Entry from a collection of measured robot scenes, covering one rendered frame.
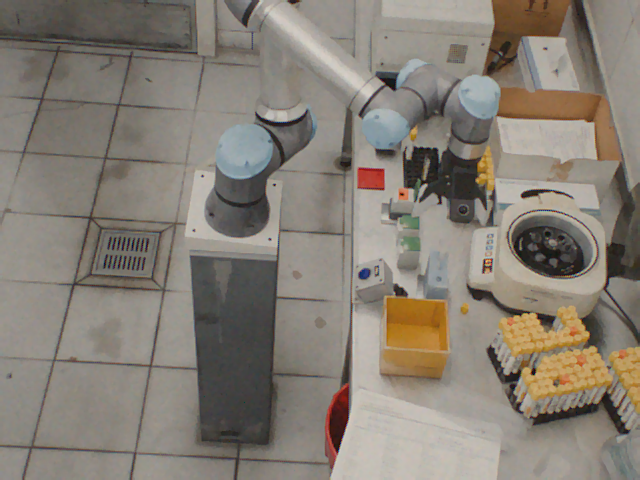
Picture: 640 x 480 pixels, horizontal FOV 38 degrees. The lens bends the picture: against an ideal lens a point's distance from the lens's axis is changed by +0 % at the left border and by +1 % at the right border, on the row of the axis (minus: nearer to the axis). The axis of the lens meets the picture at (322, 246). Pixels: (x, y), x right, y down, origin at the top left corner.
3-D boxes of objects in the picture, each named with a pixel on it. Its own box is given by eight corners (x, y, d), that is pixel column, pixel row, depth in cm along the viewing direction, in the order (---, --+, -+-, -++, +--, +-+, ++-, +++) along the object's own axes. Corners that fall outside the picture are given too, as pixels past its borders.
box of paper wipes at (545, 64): (516, 53, 267) (527, 16, 257) (557, 54, 268) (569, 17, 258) (531, 106, 252) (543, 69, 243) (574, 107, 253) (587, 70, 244)
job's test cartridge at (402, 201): (390, 205, 224) (394, 187, 219) (410, 207, 224) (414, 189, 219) (390, 217, 221) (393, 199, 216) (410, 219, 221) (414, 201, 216)
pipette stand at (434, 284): (417, 276, 212) (423, 248, 204) (447, 280, 212) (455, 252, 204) (414, 311, 206) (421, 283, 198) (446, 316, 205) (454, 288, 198)
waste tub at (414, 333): (378, 322, 203) (384, 295, 195) (440, 327, 203) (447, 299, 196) (378, 375, 194) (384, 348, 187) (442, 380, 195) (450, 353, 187)
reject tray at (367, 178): (357, 168, 233) (357, 166, 232) (384, 170, 233) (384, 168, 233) (357, 188, 229) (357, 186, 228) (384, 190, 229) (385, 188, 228)
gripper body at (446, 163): (473, 175, 193) (485, 132, 184) (473, 205, 188) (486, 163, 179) (436, 171, 193) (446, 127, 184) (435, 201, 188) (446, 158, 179)
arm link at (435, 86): (387, 75, 171) (438, 101, 168) (419, 48, 178) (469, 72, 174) (381, 108, 177) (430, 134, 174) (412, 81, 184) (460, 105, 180)
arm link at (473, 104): (471, 64, 173) (511, 84, 170) (460, 109, 181) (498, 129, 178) (449, 86, 168) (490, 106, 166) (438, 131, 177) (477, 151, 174)
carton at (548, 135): (479, 128, 246) (491, 83, 234) (588, 135, 247) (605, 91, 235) (487, 197, 230) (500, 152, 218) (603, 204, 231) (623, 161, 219)
